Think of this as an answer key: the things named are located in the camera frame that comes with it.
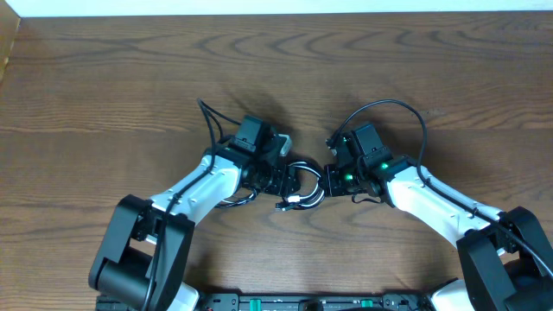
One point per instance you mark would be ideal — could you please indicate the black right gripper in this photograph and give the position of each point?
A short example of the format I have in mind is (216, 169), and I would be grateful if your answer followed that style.
(333, 187)

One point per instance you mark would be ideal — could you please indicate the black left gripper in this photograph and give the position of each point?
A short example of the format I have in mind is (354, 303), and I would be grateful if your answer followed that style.
(286, 178)

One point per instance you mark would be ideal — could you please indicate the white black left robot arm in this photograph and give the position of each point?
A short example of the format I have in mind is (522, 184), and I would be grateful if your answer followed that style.
(143, 255)

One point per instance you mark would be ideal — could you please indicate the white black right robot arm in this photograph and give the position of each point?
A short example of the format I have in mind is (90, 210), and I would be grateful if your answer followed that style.
(506, 258)

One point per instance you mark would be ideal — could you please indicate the brown wooden side panel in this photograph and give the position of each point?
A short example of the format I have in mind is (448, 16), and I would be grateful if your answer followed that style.
(9, 25)

